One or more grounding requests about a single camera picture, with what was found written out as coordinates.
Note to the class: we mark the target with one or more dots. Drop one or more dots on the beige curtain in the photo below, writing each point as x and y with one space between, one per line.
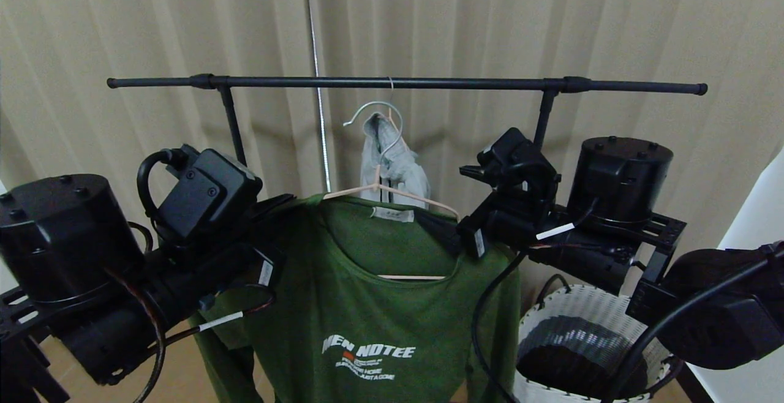
612 23

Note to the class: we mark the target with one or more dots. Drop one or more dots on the pink clothes hanger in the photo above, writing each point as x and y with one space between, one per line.
390 84
392 190

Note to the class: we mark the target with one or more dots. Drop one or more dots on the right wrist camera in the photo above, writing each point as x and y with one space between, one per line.
514 158

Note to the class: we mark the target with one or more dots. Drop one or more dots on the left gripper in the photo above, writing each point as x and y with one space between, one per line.
153 305

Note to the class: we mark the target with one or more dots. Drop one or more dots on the pale grey shorts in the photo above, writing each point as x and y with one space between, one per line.
398 164

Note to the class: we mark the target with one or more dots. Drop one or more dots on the white laundry basket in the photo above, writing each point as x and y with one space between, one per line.
582 317

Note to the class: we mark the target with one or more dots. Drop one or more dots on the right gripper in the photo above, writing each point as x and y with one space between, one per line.
508 225

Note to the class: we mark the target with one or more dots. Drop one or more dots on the green garment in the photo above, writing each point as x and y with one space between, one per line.
367 305

